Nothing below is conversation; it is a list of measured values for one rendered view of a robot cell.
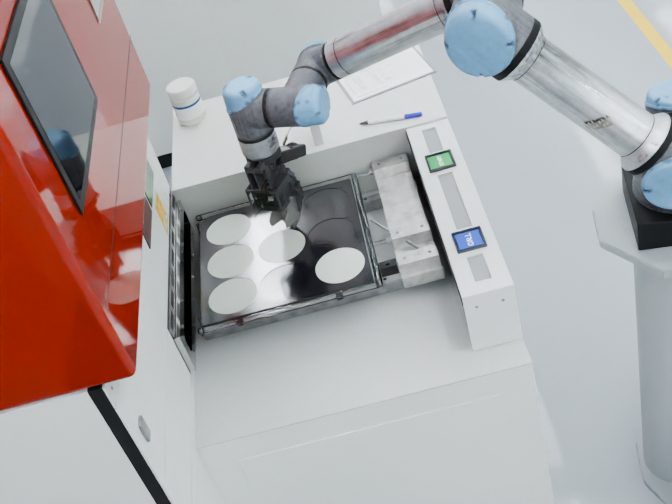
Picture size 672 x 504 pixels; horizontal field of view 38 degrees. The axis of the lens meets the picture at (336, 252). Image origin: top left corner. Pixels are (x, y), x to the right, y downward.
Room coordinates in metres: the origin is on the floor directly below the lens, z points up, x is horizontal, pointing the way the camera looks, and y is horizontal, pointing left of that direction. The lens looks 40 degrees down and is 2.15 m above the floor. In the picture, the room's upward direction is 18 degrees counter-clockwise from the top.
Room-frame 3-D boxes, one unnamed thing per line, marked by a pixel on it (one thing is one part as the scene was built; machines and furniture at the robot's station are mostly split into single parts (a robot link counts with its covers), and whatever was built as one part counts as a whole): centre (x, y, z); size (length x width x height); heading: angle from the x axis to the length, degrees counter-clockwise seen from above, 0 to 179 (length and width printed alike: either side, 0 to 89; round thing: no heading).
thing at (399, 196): (1.57, -0.16, 0.87); 0.36 x 0.08 x 0.03; 176
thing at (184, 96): (2.08, 0.23, 1.01); 0.07 x 0.07 x 0.10
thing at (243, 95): (1.61, 0.07, 1.21); 0.09 x 0.08 x 0.11; 64
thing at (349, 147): (1.95, -0.02, 0.89); 0.62 x 0.35 x 0.14; 86
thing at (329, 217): (1.57, 0.11, 0.90); 0.34 x 0.34 x 0.01; 86
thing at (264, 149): (1.61, 0.08, 1.13); 0.08 x 0.08 x 0.05
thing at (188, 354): (1.57, 0.32, 0.89); 0.44 x 0.02 x 0.10; 176
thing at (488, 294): (1.48, -0.25, 0.89); 0.55 x 0.09 x 0.14; 176
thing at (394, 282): (1.45, 0.06, 0.84); 0.50 x 0.02 x 0.03; 86
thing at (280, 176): (1.61, 0.08, 1.05); 0.09 x 0.08 x 0.12; 146
